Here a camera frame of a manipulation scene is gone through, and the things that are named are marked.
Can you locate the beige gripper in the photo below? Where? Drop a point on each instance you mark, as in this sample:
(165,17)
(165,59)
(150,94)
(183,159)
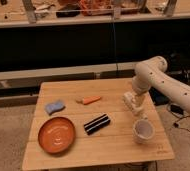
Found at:
(138,104)

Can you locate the white bottle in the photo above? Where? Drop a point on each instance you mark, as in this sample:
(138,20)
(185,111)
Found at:
(128,99)

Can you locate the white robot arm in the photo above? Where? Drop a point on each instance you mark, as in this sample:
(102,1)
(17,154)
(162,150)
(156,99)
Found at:
(151,73)

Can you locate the white cup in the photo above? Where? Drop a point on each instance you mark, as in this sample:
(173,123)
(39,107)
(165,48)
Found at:
(143,131)

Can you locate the black white striped block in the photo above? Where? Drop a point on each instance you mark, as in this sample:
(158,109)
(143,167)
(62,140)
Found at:
(96,124)

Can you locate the orange toy carrot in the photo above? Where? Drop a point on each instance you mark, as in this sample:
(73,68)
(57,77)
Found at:
(88,100)

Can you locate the wooden table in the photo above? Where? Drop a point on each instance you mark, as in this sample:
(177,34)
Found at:
(112,144)

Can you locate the blue sponge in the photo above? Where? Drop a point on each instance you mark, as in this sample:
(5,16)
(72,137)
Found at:
(53,107)

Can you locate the orange plate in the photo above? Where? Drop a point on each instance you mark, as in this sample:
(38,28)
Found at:
(56,135)

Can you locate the cluttered background shelf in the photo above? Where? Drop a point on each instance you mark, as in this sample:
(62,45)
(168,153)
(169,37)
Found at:
(29,13)

